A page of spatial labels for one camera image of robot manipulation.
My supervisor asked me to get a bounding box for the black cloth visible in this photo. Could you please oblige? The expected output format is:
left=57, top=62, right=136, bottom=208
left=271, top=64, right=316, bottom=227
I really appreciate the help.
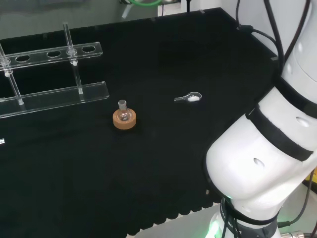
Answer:
left=0, top=7, right=281, bottom=238

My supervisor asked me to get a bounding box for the clear funnel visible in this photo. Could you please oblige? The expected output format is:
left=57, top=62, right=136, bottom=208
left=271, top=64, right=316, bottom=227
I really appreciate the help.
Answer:
left=174, top=91, right=203, bottom=104

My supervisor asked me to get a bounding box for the green cable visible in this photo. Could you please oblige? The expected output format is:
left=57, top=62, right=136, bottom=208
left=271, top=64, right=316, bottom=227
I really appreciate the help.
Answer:
left=130, top=0, right=162, bottom=8

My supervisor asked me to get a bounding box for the clear plastic tube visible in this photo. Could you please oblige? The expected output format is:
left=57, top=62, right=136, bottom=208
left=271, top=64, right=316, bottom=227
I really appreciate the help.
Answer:
left=121, top=4, right=132, bottom=19

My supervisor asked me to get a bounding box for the round-bottom glass flask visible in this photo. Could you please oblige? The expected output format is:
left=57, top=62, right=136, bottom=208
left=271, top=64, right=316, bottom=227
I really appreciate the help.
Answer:
left=116, top=99, right=132, bottom=122

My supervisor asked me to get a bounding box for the cork ring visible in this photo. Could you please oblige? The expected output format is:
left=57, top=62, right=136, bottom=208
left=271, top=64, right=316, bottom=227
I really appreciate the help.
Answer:
left=112, top=109, right=137, bottom=130

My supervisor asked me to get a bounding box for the clear funnel stand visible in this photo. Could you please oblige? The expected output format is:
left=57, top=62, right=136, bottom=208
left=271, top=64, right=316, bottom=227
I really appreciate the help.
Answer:
left=0, top=22, right=110, bottom=119

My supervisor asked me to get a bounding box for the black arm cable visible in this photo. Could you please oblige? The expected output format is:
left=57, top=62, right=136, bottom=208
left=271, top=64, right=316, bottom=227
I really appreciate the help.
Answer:
left=234, top=0, right=312, bottom=77

